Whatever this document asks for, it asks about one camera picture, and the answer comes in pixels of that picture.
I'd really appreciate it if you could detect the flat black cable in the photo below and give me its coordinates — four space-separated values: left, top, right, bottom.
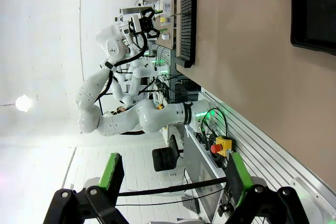
117 177 229 198

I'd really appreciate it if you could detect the round ceiling light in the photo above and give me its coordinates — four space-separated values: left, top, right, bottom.
15 93 34 113

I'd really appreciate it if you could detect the aluminium table frame rail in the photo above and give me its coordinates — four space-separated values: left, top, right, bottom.
198 86 336 224

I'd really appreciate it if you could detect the black left arm hose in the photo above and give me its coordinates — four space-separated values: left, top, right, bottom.
98 31 151 109

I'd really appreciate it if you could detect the grey monitor panel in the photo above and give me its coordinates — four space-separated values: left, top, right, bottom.
183 126 227 224

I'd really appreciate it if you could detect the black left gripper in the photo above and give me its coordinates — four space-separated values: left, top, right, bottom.
138 8 168 39

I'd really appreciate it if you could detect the black cable bundle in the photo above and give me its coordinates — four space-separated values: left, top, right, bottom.
196 107 232 163

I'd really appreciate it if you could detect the black wheeled stool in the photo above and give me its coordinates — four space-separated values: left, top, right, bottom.
152 134 185 173

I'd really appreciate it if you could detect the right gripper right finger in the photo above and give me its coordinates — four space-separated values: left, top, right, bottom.
225 152 310 224

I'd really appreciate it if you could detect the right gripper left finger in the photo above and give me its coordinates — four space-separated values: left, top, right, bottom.
43 152 125 224

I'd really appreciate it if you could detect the brown background workbench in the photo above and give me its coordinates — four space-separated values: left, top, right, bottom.
153 0 177 49

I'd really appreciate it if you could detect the black slotted PCB rack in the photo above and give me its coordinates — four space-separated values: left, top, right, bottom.
174 0 198 69

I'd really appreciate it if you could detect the black plastic tray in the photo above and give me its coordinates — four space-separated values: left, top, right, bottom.
289 0 336 56

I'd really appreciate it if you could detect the yellow emergency stop button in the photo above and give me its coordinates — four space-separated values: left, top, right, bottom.
211 135 233 157

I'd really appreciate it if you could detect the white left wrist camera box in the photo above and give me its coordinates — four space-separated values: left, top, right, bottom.
131 15 141 32

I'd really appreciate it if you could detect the black keyboard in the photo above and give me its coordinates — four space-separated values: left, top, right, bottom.
180 194 202 213

